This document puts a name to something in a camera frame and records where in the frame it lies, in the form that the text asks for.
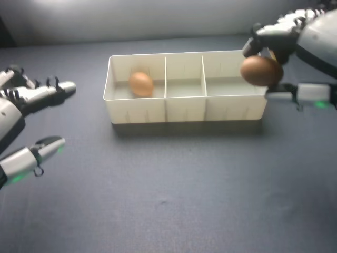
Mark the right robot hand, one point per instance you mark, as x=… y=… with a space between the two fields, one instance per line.
x=316 y=39

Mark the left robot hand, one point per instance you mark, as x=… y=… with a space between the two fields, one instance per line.
x=10 y=118

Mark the brown egg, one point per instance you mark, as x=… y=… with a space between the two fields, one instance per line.
x=141 y=83
x=262 y=71

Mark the white divided tray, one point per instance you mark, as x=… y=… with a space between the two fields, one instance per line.
x=184 y=108

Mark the grey table cloth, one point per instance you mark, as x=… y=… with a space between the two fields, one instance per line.
x=168 y=189

